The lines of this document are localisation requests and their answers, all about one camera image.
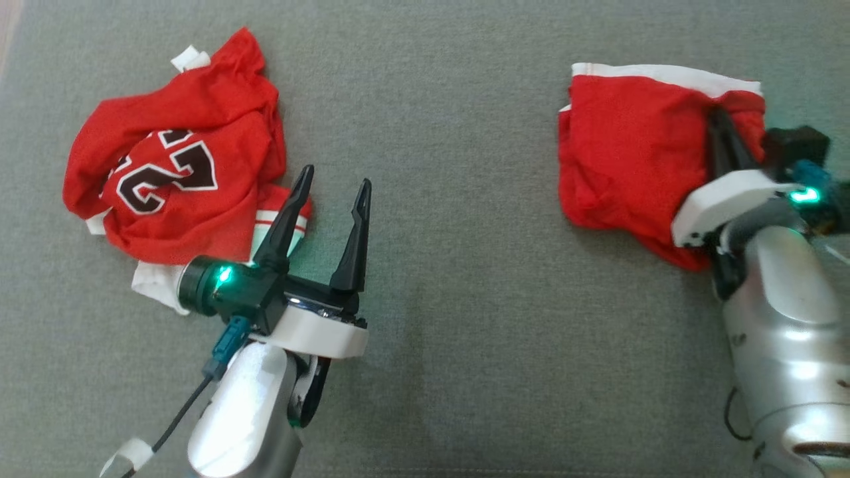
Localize long grey sofa seat cushion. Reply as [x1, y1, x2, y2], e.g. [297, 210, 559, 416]
[0, 0, 850, 478]

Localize red shorts with white waistband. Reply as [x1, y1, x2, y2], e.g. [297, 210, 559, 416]
[558, 62, 768, 273]

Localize right camera cable teal plug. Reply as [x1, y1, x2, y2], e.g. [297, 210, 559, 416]
[787, 159, 850, 233]

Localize white cable label tag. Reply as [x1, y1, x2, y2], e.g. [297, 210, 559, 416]
[100, 437, 155, 478]

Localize red Bulls 23 jersey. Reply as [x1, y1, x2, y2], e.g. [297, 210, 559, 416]
[63, 27, 313, 316]

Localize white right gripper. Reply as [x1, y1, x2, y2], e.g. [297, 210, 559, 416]
[671, 108, 799, 249]

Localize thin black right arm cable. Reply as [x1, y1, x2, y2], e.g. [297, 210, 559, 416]
[722, 387, 755, 443]

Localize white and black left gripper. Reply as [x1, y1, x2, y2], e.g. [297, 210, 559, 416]
[251, 164, 373, 360]

